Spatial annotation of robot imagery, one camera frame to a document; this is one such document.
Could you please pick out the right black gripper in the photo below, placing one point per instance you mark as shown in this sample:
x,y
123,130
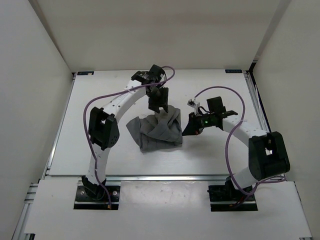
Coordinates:
x,y
193,127

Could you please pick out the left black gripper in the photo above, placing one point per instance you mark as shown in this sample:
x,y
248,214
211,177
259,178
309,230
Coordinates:
x,y
164,91

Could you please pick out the grey pleated skirt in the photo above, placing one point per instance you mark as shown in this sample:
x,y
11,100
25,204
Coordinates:
x,y
158,131

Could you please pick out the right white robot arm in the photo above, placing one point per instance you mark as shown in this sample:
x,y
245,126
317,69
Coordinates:
x,y
243,131

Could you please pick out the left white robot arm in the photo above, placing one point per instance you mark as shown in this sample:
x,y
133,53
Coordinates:
x,y
102,115

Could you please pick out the right blue label sticker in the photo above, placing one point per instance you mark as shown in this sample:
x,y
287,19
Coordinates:
x,y
233,71

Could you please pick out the blue label sticker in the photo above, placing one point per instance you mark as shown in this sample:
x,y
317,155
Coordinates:
x,y
85,73
233,71

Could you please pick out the left blue label sticker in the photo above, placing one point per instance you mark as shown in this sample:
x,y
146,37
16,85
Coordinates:
x,y
85,73

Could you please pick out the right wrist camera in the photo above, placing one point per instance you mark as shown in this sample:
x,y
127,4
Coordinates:
x,y
193,104

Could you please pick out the right aluminium side rail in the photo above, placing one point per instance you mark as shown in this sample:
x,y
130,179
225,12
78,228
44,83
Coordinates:
x,y
260,112

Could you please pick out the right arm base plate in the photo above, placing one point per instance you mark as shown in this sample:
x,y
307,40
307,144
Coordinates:
x,y
225,198

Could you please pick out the aluminium front rail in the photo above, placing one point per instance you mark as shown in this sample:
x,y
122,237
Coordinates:
x,y
166,178

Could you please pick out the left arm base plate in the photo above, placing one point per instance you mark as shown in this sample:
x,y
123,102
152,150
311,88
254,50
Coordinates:
x,y
97,200

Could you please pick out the left aluminium frame rail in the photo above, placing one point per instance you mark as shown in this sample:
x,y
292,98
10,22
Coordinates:
x,y
19,233

